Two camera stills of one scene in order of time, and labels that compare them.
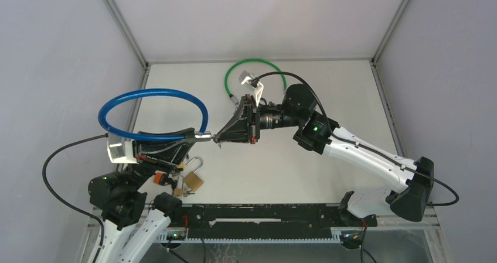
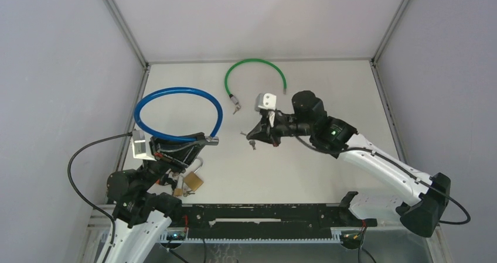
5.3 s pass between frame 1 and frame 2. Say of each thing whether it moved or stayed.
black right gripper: moved
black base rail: stayed
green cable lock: stayed
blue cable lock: moved
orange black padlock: stayed
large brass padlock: stayed
